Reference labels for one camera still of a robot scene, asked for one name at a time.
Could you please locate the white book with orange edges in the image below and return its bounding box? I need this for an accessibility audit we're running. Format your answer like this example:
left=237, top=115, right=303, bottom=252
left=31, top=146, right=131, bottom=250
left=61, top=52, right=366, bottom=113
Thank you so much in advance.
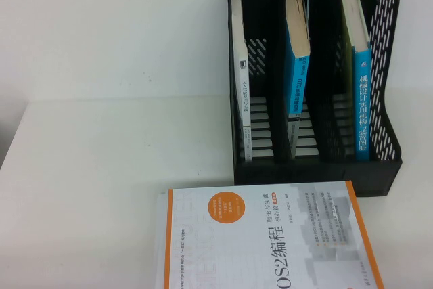
left=162, top=180, right=386, bottom=289

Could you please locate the black plastic book stand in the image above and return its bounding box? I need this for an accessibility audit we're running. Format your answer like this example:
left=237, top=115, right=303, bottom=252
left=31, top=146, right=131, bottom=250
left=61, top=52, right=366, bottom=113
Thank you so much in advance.
left=226, top=0, right=404, bottom=198

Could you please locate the blue book with yellowed pages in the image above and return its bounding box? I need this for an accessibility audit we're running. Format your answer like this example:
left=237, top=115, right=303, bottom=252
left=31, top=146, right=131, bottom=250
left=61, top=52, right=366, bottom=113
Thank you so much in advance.
left=283, top=0, right=312, bottom=161

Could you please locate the white spine book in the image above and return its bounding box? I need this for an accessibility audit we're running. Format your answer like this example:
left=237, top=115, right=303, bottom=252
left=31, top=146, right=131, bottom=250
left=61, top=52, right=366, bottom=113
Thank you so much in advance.
left=229, top=0, right=254, bottom=163

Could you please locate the thick blue spine book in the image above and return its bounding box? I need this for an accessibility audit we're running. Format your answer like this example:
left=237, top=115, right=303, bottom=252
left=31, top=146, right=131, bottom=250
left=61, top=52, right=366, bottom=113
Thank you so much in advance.
left=338, top=0, right=372, bottom=161

